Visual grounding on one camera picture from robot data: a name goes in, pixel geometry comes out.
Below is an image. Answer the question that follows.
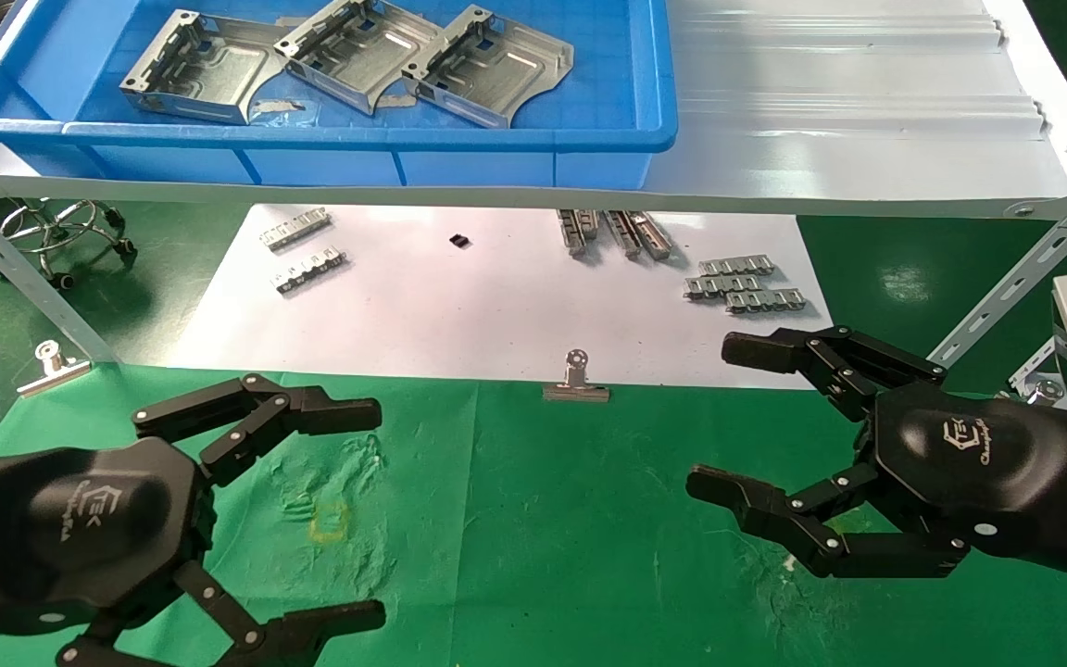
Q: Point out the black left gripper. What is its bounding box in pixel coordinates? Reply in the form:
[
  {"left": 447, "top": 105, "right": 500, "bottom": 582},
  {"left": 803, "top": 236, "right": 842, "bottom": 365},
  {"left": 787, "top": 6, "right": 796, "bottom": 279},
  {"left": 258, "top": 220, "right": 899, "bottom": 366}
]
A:
[{"left": 0, "top": 373, "right": 389, "bottom": 667}]

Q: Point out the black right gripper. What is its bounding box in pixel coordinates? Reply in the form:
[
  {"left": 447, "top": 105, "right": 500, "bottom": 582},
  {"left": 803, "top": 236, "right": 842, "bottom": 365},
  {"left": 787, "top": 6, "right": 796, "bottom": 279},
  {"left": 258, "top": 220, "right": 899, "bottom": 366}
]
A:
[{"left": 685, "top": 325, "right": 1067, "bottom": 581}]

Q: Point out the stamped sheet metal bracket part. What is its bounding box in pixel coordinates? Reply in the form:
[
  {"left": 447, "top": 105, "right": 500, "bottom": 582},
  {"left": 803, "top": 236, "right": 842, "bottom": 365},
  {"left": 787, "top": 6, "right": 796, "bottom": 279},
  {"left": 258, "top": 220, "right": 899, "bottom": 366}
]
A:
[
  {"left": 119, "top": 9, "right": 297, "bottom": 126},
  {"left": 273, "top": 0, "right": 445, "bottom": 118},
  {"left": 401, "top": 5, "right": 576, "bottom": 130}
]

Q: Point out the green cloth mat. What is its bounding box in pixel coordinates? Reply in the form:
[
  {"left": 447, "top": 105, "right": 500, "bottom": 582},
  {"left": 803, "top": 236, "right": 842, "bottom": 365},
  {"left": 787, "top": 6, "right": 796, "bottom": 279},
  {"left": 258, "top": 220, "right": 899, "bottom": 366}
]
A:
[{"left": 0, "top": 359, "right": 1067, "bottom": 667}]

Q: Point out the white paper sheet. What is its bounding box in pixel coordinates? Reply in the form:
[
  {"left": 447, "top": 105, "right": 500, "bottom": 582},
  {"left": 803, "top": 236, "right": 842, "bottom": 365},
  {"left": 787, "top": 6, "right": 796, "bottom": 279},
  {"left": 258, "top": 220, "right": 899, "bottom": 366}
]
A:
[{"left": 168, "top": 204, "right": 850, "bottom": 391}]

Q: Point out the perforated white angle brace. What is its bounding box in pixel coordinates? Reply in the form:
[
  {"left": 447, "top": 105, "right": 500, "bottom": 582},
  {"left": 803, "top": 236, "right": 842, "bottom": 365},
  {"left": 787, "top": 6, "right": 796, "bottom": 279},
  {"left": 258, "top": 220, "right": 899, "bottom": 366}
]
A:
[
  {"left": 0, "top": 179, "right": 119, "bottom": 365},
  {"left": 926, "top": 160, "right": 1067, "bottom": 373}
]

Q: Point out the white metal rack shelf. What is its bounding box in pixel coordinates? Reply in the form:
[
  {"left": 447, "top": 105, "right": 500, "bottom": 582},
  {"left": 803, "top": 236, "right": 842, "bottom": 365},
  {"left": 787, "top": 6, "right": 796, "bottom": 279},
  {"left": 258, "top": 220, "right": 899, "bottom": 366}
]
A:
[{"left": 0, "top": 0, "right": 1067, "bottom": 221}]

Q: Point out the chrome stool base with casters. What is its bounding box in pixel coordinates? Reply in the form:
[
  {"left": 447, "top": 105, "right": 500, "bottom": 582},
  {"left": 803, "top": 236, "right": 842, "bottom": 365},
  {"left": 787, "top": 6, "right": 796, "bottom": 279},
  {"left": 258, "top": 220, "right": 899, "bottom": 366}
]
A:
[{"left": 0, "top": 198, "right": 137, "bottom": 291}]

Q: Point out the blue plastic bin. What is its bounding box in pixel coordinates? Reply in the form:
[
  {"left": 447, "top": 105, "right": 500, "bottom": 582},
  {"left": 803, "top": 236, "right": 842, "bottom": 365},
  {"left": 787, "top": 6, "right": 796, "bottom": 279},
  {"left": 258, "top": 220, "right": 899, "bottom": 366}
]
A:
[{"left": 0, "top": 0, "right": 680, "bottom": 187}]

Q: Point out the small metal chain-like strip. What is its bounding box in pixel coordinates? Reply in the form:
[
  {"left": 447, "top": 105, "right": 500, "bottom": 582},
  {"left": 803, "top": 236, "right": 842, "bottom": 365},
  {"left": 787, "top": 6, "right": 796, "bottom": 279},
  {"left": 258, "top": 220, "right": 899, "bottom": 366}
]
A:
[
  {"left": 724, "top": 288, "right": 809, "bottom": 316},
  {"left": 605, "top": 210, "right": 676, "bottom": 262},
  {"left": 556, "top": 209, "right": 602, "bottom": 258},
  {"left": 272, "top": 245, "right": 350, "bottom": 296},
  {"left": 259, "top": 208, "right": 333, "bottom": 253},
  {"left": 683, "top": 274, "right": 763, "bottom": 302},
  {"left": 697, "top": 257, "right": 776, "bottom": 279}
]

